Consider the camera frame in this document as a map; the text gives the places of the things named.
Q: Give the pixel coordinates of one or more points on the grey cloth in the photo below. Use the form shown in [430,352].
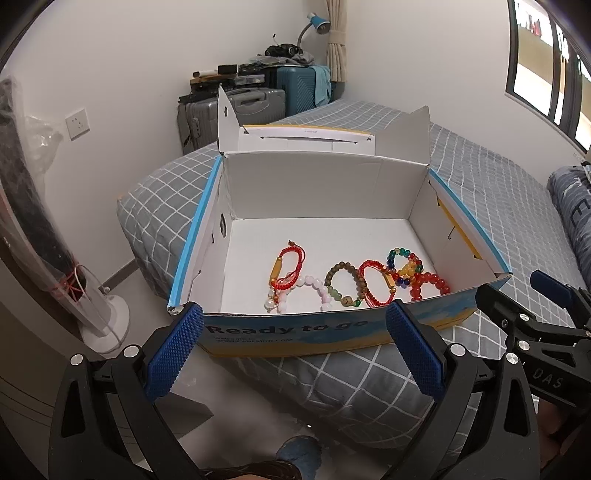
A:
[295,59]

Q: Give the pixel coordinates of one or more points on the white wall socket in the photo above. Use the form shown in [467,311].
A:
[76,122]

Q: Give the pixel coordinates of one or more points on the teal cloth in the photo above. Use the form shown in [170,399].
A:
[323,85]

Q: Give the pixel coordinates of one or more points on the plastic-wrapped white standing fan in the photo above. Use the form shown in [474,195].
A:
[41,221]

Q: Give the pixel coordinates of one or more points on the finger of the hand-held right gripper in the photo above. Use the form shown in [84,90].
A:
[496,300]
[549,281]

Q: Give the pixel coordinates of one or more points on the teal suitcase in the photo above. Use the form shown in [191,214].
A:
[298,87]

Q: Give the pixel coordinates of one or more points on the person's right hand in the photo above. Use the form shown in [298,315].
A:
[554,420]

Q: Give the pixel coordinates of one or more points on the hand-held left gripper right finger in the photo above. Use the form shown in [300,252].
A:
[413,348]

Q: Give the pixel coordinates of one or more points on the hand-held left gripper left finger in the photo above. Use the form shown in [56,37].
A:
[175,350]

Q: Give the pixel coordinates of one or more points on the blue desk lamp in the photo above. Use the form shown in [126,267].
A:
[317,21]

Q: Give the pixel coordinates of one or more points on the grey suitcase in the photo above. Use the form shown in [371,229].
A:
[207,115]

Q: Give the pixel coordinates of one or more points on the grey checked bed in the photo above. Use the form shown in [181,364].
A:
[498,194]

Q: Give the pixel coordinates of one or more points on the blue slipper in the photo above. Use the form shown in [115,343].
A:
[300,454]

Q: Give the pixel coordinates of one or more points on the yellow and white cardboard box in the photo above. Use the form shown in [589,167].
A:
[323,203]

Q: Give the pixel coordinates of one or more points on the beige curtain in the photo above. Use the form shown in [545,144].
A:
[336,46]

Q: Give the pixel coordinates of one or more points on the black headphones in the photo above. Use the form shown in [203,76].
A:
[281,49]

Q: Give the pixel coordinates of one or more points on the dark framed window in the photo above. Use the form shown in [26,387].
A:
[549,69]

